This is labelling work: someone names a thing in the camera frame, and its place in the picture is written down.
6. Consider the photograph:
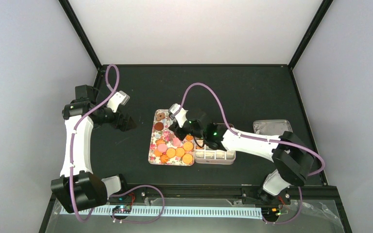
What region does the pink divided cookie tin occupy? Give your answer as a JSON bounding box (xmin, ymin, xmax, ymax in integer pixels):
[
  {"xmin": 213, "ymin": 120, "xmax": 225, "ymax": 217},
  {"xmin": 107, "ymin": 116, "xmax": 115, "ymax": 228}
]
[{"xmin": 194, "ymin": 146, "xmax": 236, "ymax": 165}]

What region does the floral cookie tray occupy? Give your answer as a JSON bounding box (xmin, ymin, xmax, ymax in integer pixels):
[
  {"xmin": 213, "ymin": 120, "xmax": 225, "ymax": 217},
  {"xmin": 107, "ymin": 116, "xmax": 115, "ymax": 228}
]
[{"xmin": 148, "ymin": 109, "xmax": 196, "ymax": 166}]

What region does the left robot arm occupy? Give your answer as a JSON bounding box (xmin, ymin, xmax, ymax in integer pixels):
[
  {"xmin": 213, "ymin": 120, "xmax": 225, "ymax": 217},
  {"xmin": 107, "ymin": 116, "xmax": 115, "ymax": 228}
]
[{"xmin": 51, "ymin": 85, "xmax": 136, "ymax": 214}]

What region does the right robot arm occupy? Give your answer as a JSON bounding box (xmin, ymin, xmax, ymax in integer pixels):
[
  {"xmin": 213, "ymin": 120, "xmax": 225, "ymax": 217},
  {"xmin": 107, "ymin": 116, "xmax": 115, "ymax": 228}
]
[{"xmin": 169, "ymin": 110, "xmax": 314, "ymax": 203}]

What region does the brown flower cookie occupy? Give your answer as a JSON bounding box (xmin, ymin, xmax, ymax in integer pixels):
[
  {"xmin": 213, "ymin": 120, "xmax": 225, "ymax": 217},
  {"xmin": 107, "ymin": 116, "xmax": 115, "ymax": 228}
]
[{"xmin": 156, "ymin": 112, "xmax": 166, "ymax": 121}]

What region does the dark brown round cookie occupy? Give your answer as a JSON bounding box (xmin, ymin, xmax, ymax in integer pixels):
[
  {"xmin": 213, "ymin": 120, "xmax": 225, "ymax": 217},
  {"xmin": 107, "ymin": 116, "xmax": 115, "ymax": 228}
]
[{"xmin": 154, "ymin": 122, "xmax": 164, "ymax": 131}]

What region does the pink sandwich cookie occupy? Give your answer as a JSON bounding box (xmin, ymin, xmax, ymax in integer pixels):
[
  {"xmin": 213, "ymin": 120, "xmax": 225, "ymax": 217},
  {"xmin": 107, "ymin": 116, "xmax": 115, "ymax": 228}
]
[{"xmin": 157, "ymin": 144, "xmax": 168, "ymax": 153}]

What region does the clear plastic tin lid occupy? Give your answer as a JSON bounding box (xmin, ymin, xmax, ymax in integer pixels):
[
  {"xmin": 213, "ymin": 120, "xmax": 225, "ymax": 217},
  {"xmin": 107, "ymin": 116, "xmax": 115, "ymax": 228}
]
[{"xmin": 253, "ymin": 119, "xmax": 293, "ymax": 135}]

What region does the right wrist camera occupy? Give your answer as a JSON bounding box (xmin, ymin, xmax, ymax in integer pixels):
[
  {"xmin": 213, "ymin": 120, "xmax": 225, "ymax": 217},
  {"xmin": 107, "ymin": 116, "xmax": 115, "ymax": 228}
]
[{"xmin": 169, "ymin": 103, "xmax": 188, "ymax": 128}]

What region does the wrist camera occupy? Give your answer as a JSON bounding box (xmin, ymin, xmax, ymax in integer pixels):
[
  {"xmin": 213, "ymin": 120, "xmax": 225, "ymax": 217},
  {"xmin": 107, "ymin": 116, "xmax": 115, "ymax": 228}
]
[
  {"xmin": 107, "ymin": 91, "xmax": 130, "ymax": 113},
  {"xmin": 169, "ymin": 103, "xmax": 188, "ymax": 128}
]

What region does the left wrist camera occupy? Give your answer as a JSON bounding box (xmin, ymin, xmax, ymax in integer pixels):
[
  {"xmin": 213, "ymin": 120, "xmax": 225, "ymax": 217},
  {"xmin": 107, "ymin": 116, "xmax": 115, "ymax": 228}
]
[{"xmin": 107, "ymin": 91, "xmax": 130, "ymax": 113}]

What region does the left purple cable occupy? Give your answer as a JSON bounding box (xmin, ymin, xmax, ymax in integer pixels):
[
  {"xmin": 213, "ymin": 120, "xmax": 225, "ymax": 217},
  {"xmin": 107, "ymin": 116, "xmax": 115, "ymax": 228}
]
[{"xmin": 69, "ymin": 64, "xmax": 165, "ymax": 225}]

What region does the white slotted cable duct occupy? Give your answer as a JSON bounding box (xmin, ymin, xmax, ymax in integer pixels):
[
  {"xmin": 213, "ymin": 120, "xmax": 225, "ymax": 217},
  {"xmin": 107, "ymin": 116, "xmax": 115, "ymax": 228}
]
[{"xmin": 59, "ymin": 204, "xmax": 264, "ymax": 220}]

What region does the black frame post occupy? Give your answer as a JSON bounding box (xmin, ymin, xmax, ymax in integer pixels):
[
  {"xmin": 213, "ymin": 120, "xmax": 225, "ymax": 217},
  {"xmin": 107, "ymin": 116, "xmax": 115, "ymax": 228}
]
[{"xmin": 58, "ymin": 0, "xmax": 102, "ymax": 70}]

